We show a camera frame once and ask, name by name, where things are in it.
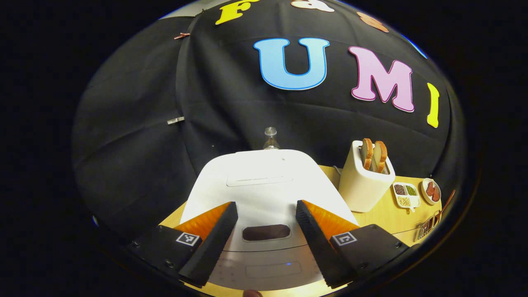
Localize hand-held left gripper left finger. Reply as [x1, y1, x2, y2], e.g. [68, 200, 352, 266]
[128, 201, 239, 288]

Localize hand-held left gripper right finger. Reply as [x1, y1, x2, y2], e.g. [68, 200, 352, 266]
[295, 200, 412, 289]

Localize white rice cooker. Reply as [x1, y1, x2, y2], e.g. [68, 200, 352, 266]
[180, 149, 359, 292]

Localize wire chopstick holder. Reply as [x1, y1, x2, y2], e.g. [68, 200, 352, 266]
[415, 214, 440, 241]

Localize brown wooden spoon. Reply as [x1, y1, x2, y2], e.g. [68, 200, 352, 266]
[432, 189, 457, 226]

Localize white toaster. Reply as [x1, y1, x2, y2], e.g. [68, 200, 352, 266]
[338, 140, 396, 213]

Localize toast slice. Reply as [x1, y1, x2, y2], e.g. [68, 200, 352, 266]
[361, 138, 374, 171]
[373, 141, 389, 174]

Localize white divided dish of grains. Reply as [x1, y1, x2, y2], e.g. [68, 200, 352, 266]
[392, 182, 422, 212]

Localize clear glass bottle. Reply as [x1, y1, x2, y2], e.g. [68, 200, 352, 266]
[263, 127, 281, 151]

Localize white round plate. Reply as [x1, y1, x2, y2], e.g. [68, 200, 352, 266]
[420, 178, 442, 206]

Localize black backdrop cloth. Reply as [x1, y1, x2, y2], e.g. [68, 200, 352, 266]
[72, 0, 467, 248]

